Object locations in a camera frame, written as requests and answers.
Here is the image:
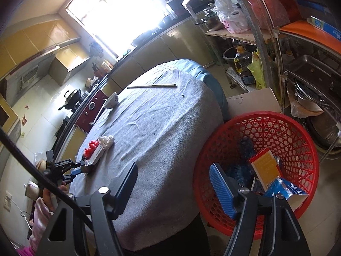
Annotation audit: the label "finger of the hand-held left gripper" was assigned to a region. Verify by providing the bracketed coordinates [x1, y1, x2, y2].
[62, 167, 86, 184]
[53, 159, 86, 170]

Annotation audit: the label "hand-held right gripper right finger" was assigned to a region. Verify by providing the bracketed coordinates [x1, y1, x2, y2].
[209, 164, 312, 256]

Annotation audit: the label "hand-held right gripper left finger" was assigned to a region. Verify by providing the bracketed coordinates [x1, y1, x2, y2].
[36, 162, 139, 256]

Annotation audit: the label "white and red small box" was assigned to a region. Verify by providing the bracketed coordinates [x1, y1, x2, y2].
[84, 145, 107, 166]

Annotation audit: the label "blue plastic bag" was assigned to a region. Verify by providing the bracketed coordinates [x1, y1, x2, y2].
[226, 137, 256, 187]

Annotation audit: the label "red plastic wrapper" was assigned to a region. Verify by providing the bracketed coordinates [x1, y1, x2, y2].
[84, 139, 100, 156]

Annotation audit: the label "white tissue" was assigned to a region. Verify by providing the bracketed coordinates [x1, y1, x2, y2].
[98, 135, 116, 148]

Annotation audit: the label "small blue white packet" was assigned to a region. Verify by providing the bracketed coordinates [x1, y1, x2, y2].
[264, 176, 309, 211]

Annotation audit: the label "red plastic basket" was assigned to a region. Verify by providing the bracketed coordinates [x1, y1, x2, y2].
[193, 111, 320, 240]

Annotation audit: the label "person's left forearm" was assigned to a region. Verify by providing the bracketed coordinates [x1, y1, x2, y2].
[29, 197, 62, 252]

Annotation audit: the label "person's left hand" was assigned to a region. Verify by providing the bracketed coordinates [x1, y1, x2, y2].
[40, 185, 69, 213]

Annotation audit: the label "clay pot in plastic bag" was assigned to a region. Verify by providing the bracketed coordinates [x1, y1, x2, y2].
[35, 152, 48, 170]

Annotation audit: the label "white electric pot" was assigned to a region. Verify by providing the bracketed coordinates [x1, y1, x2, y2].
[25, 181, 39, 199]

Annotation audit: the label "dark red built-in oven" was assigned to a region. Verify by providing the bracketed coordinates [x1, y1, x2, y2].
[75, 90, 109, 134]

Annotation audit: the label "black wok with lid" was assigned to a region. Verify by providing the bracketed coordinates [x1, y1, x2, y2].
[59, 89, 82, 111]

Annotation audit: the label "white ceramic bowl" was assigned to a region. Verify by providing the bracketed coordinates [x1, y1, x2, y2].
[103, 92, 119, 110]

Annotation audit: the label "cardboard box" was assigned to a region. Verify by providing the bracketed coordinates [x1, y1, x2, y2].
[226, 87, 283, 115]

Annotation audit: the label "steel range hood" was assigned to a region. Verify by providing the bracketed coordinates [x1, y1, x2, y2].
[5, 61, 47, 91]

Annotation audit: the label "long thin stick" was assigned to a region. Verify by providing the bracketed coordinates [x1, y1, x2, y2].
[127, 83, 177, 89]

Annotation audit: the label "blue table cover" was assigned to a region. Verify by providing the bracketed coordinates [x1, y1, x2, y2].
[160, 59, 230, 120]

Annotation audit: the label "clear plastic bag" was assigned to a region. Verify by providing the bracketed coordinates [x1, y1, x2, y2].
[290, 100, 324, 118]

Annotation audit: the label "large dark pan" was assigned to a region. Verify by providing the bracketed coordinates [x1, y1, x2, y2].
[304, 107, 341, 150]

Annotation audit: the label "yellow green plastic bag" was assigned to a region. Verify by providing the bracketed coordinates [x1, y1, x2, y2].
[248, 49, 267, 90]

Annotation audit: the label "yellow upper cabinets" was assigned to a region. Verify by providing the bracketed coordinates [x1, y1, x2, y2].
[0, 19, 80, 78]

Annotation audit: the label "cooking oil bottle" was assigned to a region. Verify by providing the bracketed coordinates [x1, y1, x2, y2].
[234, 45, 252, 76]

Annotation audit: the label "dark bucket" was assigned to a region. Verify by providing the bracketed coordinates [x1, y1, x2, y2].
[222, 47, 240, 62]

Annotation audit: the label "metal storage rack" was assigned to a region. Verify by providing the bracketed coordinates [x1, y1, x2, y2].
[182, 0, 341, 163]

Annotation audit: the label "steel tray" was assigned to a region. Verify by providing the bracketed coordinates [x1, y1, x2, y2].
[284, 55, 341, 86]

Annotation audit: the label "bright window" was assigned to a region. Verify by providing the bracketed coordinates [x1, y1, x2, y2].
[65, 0, 171, 59]

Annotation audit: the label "black kitchen countertop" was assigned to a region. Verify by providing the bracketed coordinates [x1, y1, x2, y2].
[53, 12, 195, 150]

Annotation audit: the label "steel pot with lid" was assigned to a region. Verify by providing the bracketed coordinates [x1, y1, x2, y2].
[196, 8, 221, 30]

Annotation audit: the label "pink and white plastic bag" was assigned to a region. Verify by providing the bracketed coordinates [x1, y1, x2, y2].
[213, 0, 249, 34]

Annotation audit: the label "orange board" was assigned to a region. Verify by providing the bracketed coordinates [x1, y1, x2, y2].
[280, 20, 341, 51]

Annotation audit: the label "microwave oven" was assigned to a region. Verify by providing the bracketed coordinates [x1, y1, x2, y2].
[166, 0, 192, 16]

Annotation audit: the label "red plastic bag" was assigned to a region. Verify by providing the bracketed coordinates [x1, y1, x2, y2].
[244, 0, 299, 28]

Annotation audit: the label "blue printed box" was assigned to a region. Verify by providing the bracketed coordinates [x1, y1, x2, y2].
[310, 16, 341, 40]

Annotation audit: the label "black cable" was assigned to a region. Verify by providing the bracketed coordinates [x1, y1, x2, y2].
[0, 127, 94, 228]

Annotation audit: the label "white cable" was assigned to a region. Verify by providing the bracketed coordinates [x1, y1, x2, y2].
[12, 197, 34, 227]

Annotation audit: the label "white wall socket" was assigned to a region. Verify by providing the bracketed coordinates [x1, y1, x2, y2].
[3, 191, 12, 211]

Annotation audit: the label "small yellow wall cabinet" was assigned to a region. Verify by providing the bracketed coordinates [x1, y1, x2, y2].
[49, 43, 90, 86]

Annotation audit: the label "small wall fan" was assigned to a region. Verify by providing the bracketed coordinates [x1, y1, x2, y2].
[90, 41, 103, 56]

